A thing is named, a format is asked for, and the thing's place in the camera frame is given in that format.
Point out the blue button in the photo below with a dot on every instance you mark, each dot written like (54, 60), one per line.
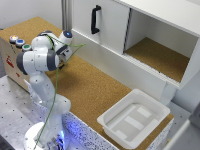
(20, 42)

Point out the red button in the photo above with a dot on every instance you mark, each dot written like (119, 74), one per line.
(13, 38)

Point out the white sliding door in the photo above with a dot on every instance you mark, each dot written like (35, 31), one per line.
(111, 25)

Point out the white plastic box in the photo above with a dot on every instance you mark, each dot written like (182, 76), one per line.
(133, 120)

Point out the white cabinet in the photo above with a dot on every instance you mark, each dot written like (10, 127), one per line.
(160, 20)

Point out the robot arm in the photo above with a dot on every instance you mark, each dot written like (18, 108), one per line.
(38, 60)

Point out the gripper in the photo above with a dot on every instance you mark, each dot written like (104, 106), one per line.
(65, 53)

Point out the green button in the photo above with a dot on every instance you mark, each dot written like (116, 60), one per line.
(26, 47)

